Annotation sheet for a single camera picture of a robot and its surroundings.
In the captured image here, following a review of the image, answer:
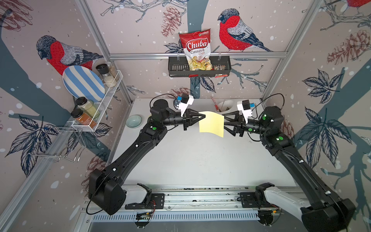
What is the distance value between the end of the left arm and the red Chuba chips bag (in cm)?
38

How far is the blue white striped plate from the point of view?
0.66 m

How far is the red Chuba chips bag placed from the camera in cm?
80

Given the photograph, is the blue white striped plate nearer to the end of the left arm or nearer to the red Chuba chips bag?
A: the end of the left arm

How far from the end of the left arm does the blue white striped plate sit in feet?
1.42

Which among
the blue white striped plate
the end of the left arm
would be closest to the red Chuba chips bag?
the end of the left arm

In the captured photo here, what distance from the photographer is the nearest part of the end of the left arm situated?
571 mm
